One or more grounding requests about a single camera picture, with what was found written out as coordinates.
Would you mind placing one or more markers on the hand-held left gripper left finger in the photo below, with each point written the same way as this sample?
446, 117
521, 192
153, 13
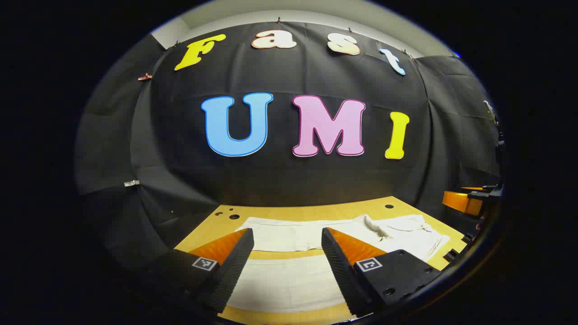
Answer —
235, 266

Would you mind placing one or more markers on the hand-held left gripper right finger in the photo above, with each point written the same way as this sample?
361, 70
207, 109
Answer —
338, 271

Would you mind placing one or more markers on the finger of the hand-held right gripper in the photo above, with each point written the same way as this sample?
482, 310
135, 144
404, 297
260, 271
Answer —
460, 202

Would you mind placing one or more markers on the white jeans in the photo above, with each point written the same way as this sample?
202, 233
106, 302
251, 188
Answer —
289, 234

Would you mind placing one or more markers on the black table clamp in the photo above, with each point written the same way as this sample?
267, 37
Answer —
468, 237
451, 255

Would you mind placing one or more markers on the white cloth clip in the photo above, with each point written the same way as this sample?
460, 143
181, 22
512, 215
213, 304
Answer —
132, 183
490, 112

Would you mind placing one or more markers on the black backdrop cloth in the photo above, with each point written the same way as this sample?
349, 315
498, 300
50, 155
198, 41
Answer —
289, 180

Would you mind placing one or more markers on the red cloth clip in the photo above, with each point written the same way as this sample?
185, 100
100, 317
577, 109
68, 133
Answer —
144, 77

